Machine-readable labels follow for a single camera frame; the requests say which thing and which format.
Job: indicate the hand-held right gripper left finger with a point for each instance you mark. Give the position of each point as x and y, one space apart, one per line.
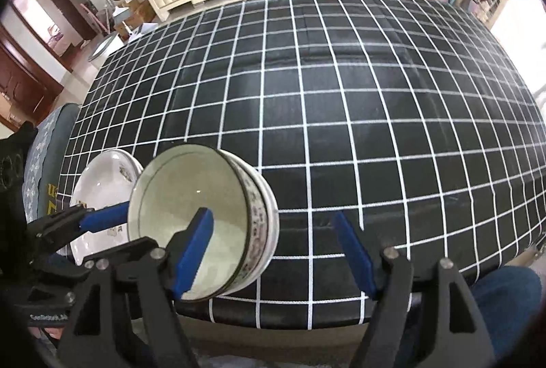
192 257

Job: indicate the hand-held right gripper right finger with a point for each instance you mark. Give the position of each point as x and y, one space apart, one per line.
354 253

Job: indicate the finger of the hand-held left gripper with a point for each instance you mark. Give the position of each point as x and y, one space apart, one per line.
106 216
55 268

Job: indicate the white plate with cartoon print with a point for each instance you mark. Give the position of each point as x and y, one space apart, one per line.
100 184

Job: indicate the patterned ceramic bowl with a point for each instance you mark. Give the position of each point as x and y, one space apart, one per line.
179 197

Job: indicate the large white bowl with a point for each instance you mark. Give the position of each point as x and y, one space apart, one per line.
273 218

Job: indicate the blue-grey chair cushion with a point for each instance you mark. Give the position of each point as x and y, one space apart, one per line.
49 146

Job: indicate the person's blue jeans leg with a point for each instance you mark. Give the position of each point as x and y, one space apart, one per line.
503 304

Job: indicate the black white checked tablecloth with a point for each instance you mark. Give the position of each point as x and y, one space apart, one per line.
341 95

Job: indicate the white round bin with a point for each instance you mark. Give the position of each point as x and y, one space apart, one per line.
104 50

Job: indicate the brown wooden door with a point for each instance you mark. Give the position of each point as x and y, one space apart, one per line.
25 69

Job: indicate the cardboard box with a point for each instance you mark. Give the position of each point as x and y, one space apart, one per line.
138 12

